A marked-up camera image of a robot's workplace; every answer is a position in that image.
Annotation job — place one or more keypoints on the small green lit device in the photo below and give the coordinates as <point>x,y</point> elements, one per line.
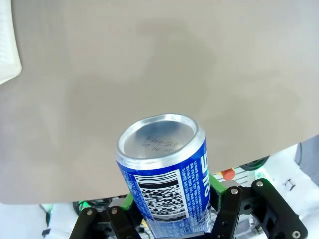
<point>83,204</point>

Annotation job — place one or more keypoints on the white plastic shopping basket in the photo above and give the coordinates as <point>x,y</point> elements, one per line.
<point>7,37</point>

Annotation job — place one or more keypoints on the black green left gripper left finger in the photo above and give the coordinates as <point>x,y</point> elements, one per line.
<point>117,224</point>

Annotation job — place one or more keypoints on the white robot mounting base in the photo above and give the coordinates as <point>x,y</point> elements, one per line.
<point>294,174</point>

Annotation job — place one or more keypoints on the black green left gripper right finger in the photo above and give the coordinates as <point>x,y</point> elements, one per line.
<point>231,214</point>

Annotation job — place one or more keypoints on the blue white drink can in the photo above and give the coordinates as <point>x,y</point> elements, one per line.
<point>159,174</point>

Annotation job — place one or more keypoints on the yellow red emergency stop button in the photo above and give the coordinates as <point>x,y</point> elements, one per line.
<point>228,174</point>

